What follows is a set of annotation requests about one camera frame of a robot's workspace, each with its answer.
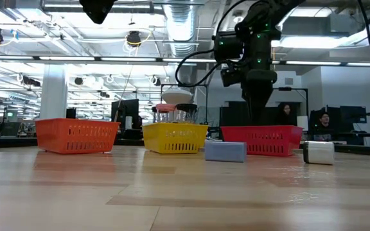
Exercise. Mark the silver ceiling duct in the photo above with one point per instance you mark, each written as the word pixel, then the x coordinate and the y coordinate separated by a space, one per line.
pixel 181 29

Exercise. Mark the small white silver box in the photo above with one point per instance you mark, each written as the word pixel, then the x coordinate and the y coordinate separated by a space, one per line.
pixel 319 152

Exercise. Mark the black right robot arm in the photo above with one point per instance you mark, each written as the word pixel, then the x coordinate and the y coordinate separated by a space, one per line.
pixel 260 48

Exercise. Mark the ceiling light strip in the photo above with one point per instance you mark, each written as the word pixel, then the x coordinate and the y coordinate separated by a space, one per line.
pixel 66 58

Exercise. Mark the orange plastic basket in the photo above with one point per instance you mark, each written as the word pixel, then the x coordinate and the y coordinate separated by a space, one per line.
pixel 75 136

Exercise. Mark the white dome lamp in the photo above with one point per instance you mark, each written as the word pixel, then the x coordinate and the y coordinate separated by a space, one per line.
pixel 177 95

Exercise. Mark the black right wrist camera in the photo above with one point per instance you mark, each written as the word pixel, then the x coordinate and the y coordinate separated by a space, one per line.
pixel 231 77

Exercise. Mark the yellow plastic basket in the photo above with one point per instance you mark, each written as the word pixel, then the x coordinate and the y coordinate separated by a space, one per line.
pixel 175 138

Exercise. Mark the red plastic basket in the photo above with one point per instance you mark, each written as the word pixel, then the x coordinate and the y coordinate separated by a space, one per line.
pixel 268 141

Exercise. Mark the person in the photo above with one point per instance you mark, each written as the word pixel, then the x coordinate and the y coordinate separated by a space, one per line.
pixel 324 119
pixel 285 112

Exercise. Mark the small pink container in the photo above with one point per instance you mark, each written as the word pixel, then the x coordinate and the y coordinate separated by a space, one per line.
pixel 165 107

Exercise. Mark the black monitor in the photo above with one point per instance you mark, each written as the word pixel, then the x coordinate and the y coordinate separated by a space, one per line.
pixel 233 112
pixel 348 115
pixel 125 110

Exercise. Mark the white building column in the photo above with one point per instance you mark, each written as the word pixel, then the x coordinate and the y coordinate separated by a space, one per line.
pixel 54 93

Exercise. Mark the black lidded round container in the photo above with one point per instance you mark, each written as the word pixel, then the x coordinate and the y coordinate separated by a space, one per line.
pixel 186 107

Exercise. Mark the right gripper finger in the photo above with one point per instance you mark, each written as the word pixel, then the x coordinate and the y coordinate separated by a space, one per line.
pixel 253 114
pixel 262 114

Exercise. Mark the light blue wall charger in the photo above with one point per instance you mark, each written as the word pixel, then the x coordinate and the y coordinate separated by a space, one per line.
pixel 225 151

